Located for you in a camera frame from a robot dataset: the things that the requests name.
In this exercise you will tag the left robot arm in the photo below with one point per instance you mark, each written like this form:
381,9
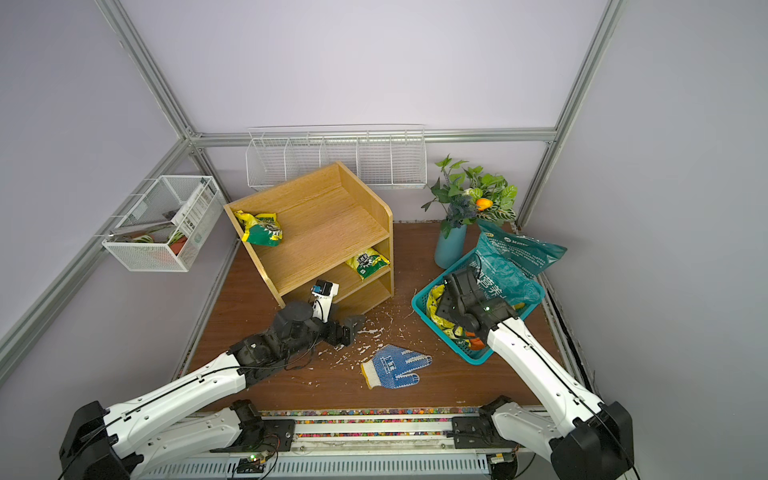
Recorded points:
128,439

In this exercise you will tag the large green soil bag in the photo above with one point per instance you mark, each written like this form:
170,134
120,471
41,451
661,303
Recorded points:
506,265

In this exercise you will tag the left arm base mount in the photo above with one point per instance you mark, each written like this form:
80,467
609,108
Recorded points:
257,432

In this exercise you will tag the artificial green plant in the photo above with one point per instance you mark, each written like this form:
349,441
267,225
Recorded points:
470,194

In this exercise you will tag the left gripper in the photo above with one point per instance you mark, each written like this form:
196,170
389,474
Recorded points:
347,335

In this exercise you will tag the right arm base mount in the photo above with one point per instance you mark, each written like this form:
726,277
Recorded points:
479,432

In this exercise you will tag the teal vase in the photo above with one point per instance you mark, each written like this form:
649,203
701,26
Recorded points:
450,246

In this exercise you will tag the wooden two-tier shelf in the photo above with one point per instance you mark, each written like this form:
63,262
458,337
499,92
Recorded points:
327,216

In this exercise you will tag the small bag shelf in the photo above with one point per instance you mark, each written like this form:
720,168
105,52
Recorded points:
367,263

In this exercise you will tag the small yellow bag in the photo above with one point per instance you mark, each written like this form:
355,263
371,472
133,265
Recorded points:
433,299

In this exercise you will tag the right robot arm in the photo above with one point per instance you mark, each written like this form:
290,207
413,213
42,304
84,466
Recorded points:
582,436

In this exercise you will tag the blue dotted work glove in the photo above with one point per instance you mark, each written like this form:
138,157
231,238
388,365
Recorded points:
393,367

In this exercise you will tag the white wire wall rack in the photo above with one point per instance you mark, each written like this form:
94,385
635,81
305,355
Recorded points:
381,155

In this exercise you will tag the white wire side basket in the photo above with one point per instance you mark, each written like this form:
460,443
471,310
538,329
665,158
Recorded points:
166,227

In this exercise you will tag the yellow green bag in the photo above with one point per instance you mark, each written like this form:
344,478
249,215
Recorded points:
261,229

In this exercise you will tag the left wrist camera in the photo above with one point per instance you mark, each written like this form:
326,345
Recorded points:
324,292

